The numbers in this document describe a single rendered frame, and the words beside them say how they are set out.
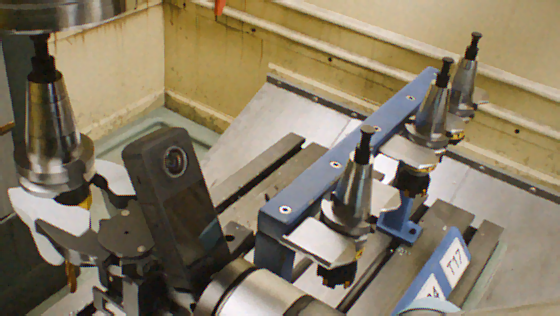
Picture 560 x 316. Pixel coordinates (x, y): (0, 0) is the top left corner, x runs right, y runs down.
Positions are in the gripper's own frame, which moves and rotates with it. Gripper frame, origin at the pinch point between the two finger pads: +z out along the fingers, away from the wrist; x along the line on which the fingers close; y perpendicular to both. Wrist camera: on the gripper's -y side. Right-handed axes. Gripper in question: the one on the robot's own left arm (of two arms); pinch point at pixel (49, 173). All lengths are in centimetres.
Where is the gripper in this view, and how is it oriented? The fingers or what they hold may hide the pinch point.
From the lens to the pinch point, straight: 54.4
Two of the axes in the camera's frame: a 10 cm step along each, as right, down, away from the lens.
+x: 5.6, -4.2, 7.1
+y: -1.1, 8.1, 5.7
